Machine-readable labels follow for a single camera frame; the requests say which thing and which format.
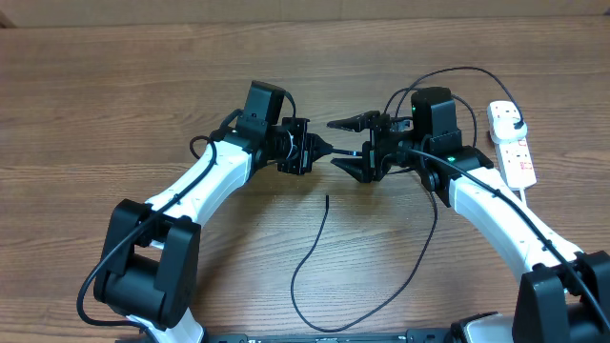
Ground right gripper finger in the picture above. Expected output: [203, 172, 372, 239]
[331, 157, 368, 183]
[327, 111, 380, 132]

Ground Samsung Galaxy smartphone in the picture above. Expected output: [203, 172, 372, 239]
[331, 148, 362, 156]

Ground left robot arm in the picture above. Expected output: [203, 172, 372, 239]
[83, 81, 333, 342]

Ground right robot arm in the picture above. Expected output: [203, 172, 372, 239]
[328, 87, 609, 342]

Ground white charger plug adapter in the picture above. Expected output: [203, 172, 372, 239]
[490, 117, 528, 145]

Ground white power strip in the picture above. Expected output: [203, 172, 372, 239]
[486, 100, 539, 192]

